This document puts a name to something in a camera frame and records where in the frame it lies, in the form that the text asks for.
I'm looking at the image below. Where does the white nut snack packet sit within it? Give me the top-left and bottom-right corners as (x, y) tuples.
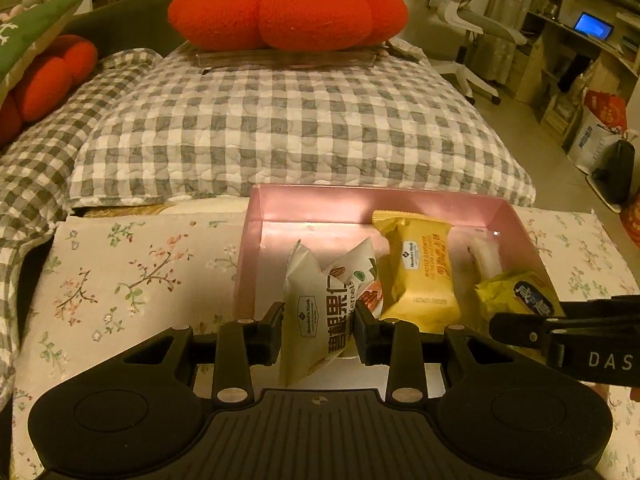
(279, 237), (383, 390)

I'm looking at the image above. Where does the pink box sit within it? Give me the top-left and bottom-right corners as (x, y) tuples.
(232, 184), (551, 361)

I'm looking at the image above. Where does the green sofa back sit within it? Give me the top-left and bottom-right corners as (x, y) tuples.
(64, 0), (187, 68)

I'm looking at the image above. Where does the yellow snack packet blue label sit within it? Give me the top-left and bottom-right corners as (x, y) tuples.
(474, 269), (567, 333)

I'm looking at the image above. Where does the white shelf desk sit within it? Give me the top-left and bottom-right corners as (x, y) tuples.
(515, 0), (640, 137)

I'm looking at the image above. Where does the white printed bag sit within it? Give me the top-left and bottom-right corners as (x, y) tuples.
(567, 110), (622, 174)

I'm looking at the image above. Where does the black bag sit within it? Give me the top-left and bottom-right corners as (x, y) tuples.
(592, 138), (637, 207)

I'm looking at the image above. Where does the white office chair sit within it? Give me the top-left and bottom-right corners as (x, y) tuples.
(426, 0), (529, 107)

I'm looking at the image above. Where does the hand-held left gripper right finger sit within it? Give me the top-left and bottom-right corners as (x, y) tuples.
(351, 304), (523, 407)

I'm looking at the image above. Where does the green pillow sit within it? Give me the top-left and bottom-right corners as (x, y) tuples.
(0, 0), (87, 103)

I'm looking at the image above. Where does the small orange pumpkin cushion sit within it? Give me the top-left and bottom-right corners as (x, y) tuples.
(0, 35), (99, 148)

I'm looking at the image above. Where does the large orange pumpkin cushion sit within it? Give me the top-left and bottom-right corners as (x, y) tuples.
(167, 0), (408, 52)

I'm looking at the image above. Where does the wooden tray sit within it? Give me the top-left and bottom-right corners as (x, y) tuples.
(195, 44), (397, 69)

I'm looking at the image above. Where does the floral cloth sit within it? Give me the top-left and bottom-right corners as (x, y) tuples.
(10, 205), (640, 480)

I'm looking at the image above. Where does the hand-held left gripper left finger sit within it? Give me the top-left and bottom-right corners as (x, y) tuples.
(120, 301), (287, 407)

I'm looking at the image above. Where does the red bag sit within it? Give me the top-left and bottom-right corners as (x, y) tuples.
(582, 89), (629, 134)

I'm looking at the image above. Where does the laptop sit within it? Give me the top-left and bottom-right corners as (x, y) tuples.
(573, 11), (615, 42)

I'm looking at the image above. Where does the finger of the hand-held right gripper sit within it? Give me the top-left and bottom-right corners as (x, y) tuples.
(556, 294), (640, 319)
(488, 311), (567, 357)

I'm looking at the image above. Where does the grey checked blanket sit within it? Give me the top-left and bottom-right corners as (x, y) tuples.
(0, 39), (537, 411)

